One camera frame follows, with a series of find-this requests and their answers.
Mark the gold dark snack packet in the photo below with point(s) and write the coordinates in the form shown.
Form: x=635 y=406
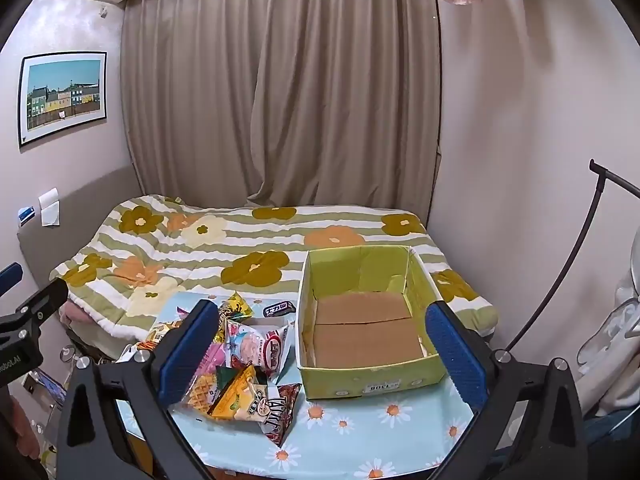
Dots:
x=235 y=306

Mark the pink strawberry snack packet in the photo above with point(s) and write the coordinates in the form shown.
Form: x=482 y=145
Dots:
x=212 y=360

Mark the pink pillow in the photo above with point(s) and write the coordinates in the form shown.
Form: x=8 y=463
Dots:
x=75 y=316

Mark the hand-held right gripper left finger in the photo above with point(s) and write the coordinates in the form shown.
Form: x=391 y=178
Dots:
x=187 y=357

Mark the white paper sheet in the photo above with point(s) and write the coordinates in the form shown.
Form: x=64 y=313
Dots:
x=50 y=207

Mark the white pink round-print packet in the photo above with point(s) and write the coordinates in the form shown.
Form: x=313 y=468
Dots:
x=242 y=345

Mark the orange cake packet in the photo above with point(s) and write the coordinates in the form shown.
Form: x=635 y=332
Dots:
x=152 y=337

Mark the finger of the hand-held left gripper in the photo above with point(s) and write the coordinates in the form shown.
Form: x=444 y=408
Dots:
x=45 y=300
x=9 y=280

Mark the white plastic bags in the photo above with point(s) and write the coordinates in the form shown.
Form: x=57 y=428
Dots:
x=612 y=340

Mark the dark red triangular packet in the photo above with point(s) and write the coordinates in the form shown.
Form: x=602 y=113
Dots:
x=282 y=410

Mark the light blue daisy tablecloth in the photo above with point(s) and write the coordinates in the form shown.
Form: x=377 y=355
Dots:
x=350 y=435

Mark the beige pleated curtain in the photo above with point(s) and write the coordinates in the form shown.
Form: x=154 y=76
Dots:
x=280 y=85

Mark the grey padded headboard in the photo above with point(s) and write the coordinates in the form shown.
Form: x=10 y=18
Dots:
x=75 y=220

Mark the waffle snack packet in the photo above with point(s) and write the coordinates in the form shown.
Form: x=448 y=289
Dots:
x=202 y=395

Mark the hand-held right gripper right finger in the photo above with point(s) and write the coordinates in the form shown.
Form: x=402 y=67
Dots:
x=456 y=357

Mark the white cartoon snack packet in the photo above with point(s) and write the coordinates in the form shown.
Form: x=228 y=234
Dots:
x=257 y=405

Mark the red white snack packet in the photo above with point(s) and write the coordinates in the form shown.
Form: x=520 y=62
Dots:
x=274 y=352

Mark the framed houses picture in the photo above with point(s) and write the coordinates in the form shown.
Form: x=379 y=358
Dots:
x=62 y=97

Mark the white packet black label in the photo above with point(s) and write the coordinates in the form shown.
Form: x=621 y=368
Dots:
x=277 y=312

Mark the black curved stand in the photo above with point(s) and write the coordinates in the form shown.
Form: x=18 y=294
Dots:
x=587 y=225

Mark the small blue white card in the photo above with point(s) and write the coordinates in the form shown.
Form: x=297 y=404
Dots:
x=26 y=214

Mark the yellow green snack packet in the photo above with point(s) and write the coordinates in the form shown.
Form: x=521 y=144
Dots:
x=232 y=392

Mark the striped floral blanket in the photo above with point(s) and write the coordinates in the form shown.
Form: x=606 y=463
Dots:
x=250 y=240

